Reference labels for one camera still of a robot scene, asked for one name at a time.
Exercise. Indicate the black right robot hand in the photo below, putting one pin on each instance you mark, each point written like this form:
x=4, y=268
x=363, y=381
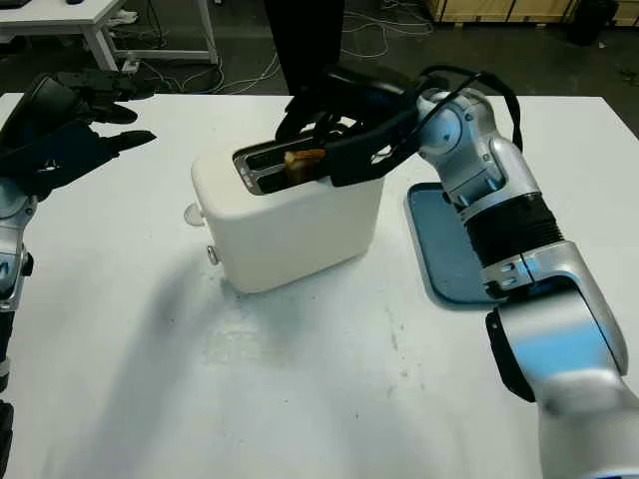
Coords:
x=359, y=95

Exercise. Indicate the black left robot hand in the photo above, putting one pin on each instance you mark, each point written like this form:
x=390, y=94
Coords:
x=35, y=110

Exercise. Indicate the browned toast slice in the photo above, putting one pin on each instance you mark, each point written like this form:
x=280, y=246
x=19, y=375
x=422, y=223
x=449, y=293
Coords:
x=299, y=164

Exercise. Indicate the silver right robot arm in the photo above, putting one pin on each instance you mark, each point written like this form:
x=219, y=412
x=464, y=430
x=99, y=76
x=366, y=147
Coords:
x=514, y=239

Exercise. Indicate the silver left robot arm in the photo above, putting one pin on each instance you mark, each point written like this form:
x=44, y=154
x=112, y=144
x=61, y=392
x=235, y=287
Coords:
x=12, y=249

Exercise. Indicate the person in black trousers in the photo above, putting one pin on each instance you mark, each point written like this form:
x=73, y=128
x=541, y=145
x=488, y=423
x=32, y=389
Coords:
x=304, y=40

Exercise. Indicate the cream white toaster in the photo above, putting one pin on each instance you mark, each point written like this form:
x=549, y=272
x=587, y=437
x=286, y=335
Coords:
x=289, y=239

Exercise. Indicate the white background desk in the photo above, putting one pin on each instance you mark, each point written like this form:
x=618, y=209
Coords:
x=75, y=12

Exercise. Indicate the stacked wooden crates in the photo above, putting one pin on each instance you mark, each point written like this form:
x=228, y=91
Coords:
x=499, y=7

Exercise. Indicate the dark blue plastic tray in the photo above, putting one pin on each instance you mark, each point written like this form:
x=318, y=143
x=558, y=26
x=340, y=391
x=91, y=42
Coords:
x=439, y=239

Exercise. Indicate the black waste bin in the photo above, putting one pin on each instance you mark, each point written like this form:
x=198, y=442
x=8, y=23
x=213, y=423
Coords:
x=591, y=20

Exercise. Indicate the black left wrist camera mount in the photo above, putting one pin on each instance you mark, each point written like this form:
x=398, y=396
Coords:
x=60, y=159

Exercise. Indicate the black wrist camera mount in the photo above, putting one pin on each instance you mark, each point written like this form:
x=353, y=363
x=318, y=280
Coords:
x=364, y=159
x=60, y=159

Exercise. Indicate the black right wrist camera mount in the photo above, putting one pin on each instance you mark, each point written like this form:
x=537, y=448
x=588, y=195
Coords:
x=364, y=159

